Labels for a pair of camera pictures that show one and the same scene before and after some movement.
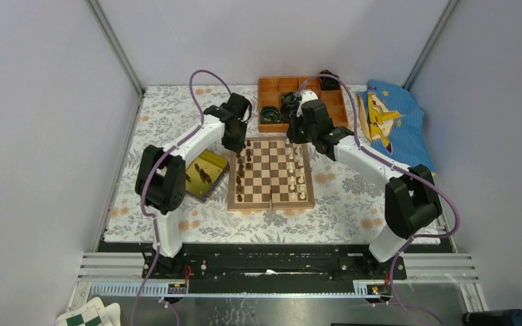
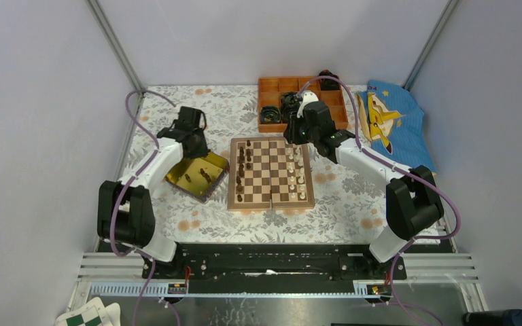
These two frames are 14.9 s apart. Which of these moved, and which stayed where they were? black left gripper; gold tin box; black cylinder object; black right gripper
Moved: black left gripper
Stayed: black right gripper; gold tin box; black cylinder object
